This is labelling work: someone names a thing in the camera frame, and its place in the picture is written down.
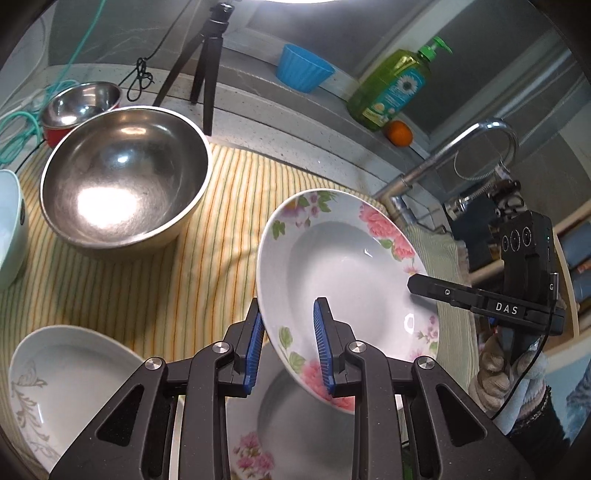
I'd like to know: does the large stainless steel bowl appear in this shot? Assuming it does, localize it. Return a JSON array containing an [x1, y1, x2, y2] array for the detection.
[[39, 106, 214, 251]]

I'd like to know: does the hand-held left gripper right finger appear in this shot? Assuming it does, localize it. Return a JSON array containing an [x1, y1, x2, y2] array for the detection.
[[313, 298, 536, 480]]

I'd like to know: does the pale blue bowl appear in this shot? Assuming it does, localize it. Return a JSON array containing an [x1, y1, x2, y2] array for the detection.
[[0, 168, 29, 291]]

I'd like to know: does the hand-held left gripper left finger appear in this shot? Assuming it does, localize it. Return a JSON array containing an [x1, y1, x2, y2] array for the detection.
[[48, 298, 266, 480]]

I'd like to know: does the wooden rack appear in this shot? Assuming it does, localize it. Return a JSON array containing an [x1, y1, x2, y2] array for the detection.
[[551, 217, 591, 340]]

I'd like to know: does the small steel bowl red base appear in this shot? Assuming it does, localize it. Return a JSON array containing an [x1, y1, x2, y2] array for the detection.
[[41, 82, 123, 148]]

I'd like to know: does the chrome faucet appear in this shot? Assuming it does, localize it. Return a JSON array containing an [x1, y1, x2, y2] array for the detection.
[[373, 117, 520, 232]]

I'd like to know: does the person's right forearm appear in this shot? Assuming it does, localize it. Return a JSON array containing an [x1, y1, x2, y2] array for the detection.
[[496, 383, 572, 462]]

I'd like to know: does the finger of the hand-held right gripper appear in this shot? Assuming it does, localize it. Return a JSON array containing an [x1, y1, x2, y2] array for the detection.
[[407, 273, 530, 334]]

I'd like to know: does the white plate grey leaf print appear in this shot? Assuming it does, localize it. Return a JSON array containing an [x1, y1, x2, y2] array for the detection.
[[8, 325, 148, 474]]

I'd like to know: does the person's right hand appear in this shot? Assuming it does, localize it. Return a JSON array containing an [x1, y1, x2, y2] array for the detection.
[[468, 333, 551, 418]]

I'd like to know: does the black tripod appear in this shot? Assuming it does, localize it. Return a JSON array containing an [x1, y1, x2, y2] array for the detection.
[[152, 2, 229, 137]]

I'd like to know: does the pink floral white plate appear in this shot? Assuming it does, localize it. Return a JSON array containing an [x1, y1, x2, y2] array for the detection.
[[225, 344, 411, 480], [255, 188, 439, 415]]

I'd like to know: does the green dish soap bottle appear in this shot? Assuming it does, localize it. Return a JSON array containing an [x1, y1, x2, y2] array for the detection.
[[347, 37, 451, 131]]

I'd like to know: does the green striped dish towel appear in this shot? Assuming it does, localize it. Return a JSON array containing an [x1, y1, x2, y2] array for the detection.
[[406, 225, 478, 384]]

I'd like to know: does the blue ribbed cup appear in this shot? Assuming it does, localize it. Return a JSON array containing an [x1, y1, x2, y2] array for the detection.
[[276, 44, 335, 94]]

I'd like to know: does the orange fruit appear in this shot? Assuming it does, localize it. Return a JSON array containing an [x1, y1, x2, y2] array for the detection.
[[387, 121, 413, 147]]

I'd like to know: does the yellow striped cloth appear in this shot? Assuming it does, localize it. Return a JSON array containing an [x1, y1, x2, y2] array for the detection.
[[0, 141, 416, 370]]

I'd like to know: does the teal cable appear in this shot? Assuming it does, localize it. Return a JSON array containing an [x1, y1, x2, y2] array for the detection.
[[0, 0, 114, 167]]

